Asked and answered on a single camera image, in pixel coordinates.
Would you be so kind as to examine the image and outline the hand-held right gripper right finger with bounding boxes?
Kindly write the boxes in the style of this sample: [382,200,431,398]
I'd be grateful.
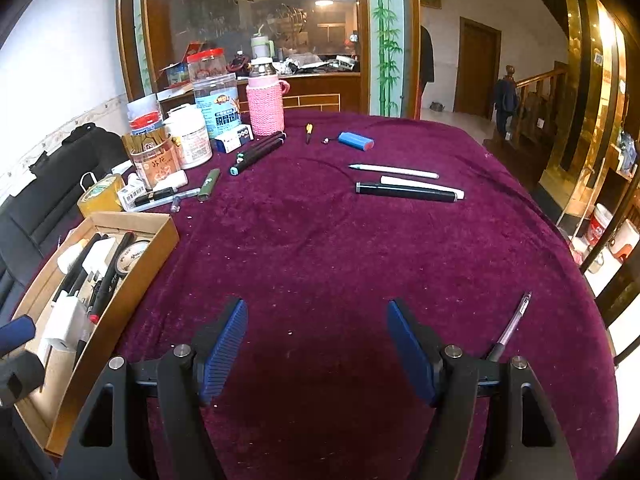
[386,300,578,480]

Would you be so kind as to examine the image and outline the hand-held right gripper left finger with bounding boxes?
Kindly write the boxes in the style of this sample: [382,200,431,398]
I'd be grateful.
[57,298,249,480]

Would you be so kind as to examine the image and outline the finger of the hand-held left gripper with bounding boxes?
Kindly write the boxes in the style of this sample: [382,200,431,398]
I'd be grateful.
[0,352,46,408]
[0,316,37,356]

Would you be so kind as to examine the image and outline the white charger adapter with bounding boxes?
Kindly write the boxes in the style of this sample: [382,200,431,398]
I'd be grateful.
[82,238,117,281]
[39,296,90,363]

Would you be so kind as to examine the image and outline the white tube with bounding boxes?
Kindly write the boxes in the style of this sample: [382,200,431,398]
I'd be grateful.
[57,240,88,272]

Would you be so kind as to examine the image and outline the cardboard box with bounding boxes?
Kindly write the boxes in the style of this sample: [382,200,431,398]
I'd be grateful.
[11,211,180,456]

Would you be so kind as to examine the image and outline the clear ballpoint pen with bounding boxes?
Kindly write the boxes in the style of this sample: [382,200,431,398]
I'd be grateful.
[485,291,533,363]

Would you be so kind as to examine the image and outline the black marker with red end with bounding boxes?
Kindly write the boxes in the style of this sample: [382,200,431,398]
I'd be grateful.
[87,231,136,323]

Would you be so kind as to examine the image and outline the black tape roll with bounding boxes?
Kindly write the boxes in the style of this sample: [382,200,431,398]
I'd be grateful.
[107,237,151,281]

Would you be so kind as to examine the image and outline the purple velvet tablecloth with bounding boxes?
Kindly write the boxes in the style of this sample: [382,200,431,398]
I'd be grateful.
[100,110,621,480]

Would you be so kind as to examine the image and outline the black bag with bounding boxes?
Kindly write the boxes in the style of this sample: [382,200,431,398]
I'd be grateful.
[0,122,131,311]

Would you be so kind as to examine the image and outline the silver pen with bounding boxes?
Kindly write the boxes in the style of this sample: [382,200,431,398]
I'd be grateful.
[170,187,202,212]

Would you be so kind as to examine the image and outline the thick black pen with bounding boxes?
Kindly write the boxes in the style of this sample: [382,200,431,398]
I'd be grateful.
[356,181,458,204]

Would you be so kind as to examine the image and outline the yellow tape roll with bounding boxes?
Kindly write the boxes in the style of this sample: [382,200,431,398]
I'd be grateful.
[76,174,126,218]

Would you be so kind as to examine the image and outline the green pen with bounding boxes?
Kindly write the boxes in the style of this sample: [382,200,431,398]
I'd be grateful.
[197,168,222,202]

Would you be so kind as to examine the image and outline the black glossy pen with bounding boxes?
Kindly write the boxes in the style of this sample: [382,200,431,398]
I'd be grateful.
[134,187,178,207]

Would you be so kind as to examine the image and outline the thick white pen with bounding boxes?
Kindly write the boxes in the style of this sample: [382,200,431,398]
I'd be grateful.
[380,175,465,200]

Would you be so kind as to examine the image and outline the small white barcode box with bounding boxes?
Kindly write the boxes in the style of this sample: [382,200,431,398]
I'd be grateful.
[117,183,147,211]

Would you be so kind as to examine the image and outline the slim white pen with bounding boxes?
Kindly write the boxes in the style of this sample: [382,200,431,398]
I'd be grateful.
[348,162,440,180]

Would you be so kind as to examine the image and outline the black markers pair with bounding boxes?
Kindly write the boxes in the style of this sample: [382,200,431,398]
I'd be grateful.
[230,134,287,177]

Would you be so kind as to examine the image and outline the jar of wooden sticks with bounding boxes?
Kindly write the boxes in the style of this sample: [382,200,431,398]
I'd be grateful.
[122,127,182,191]

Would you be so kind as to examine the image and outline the black marker with teal cap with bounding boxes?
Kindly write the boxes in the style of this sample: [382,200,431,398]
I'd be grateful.
[237,131,283,161]

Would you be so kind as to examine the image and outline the small blue white box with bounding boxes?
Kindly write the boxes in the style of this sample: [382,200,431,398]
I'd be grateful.
[212,125,253,154]

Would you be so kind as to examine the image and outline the white pill bottle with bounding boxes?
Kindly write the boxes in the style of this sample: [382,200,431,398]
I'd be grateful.
[164,104,213,170]

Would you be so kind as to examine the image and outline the blue lighter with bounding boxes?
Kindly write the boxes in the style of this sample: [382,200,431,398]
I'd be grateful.
[338,131,375,151]

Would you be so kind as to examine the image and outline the white bucket with red label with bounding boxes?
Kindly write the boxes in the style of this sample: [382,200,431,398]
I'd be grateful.
[587,203,613,248]

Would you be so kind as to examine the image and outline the plain white bucket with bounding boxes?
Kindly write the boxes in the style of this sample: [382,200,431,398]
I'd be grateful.
[610,220,640,261]

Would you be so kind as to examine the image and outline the pink knitted bottle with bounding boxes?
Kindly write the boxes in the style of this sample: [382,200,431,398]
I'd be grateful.
[245,57,291,137]

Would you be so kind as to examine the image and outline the clear jar with red lid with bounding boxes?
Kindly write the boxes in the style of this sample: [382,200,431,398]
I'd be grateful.
[187,48,243,140]

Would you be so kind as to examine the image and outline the wooden counter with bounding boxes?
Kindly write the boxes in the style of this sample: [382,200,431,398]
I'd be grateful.
[157,71,362,113]

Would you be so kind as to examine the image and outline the wooden stair railing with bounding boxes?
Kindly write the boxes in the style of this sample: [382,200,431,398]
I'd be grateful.
[515,67,571,161]

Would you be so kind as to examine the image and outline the wooden door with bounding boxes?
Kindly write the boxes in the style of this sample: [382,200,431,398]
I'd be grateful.
[453,16,502,120]

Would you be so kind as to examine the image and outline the wide bamboo painted panel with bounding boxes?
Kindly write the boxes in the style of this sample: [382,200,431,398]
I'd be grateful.
[367,0,416,118]

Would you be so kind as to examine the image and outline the gold framed glass cabinet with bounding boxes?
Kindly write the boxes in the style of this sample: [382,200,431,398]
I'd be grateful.
[530,0,640,221]

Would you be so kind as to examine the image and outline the narrow bamboo painted panel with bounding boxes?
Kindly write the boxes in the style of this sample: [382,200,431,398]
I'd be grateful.
[132,0,153,96]

